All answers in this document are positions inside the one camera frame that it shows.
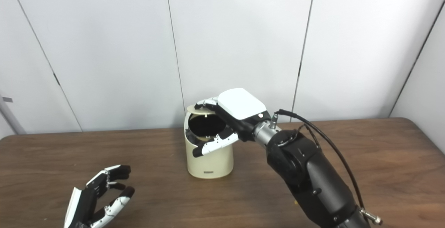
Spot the black bin liner bag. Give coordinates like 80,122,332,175
186,114,230,145

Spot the round cream bin lid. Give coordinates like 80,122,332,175
187,104,216,114

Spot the grey wall corner post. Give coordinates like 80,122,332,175
0,89,26,135

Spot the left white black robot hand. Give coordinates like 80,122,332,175
64,165,135,228

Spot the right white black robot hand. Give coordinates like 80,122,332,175
192,88,272,158

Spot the cream-colored desktop bin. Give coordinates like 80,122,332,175
184,112,234,179

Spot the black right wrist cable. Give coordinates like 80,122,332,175
273,109,383,226

